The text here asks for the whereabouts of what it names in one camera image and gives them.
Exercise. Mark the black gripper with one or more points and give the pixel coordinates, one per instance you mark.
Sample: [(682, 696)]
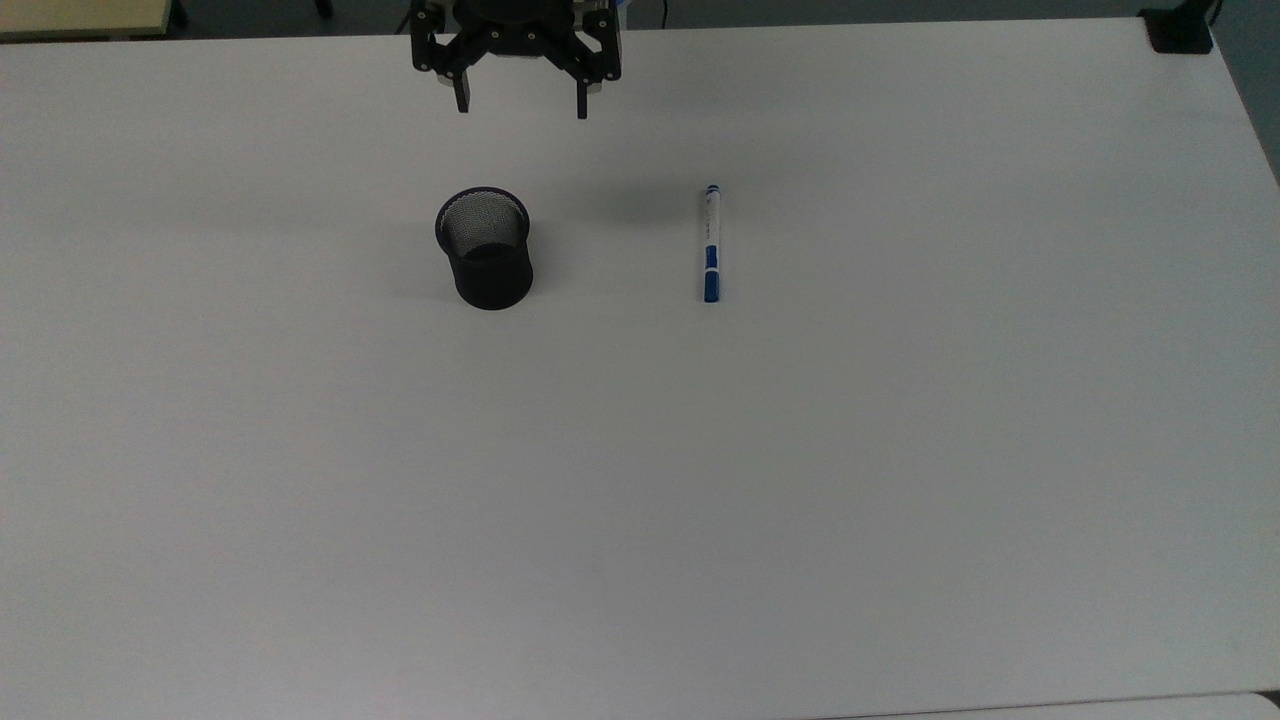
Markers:
[(518, 30)]

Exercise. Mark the blue and white marker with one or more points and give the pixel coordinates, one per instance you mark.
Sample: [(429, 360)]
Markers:
[(712, 250)]

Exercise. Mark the black mesh pen holder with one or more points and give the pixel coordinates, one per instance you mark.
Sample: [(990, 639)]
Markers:
[(490, 270)]

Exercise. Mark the black furniture leg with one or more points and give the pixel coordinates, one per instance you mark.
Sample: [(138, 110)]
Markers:
[(179, 12)]

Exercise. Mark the light wooden table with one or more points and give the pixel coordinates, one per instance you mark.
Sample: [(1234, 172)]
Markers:
[(80, 15)]

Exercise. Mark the black camera stand clamp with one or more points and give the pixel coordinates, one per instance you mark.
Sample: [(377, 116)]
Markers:
[(1180, 32)]

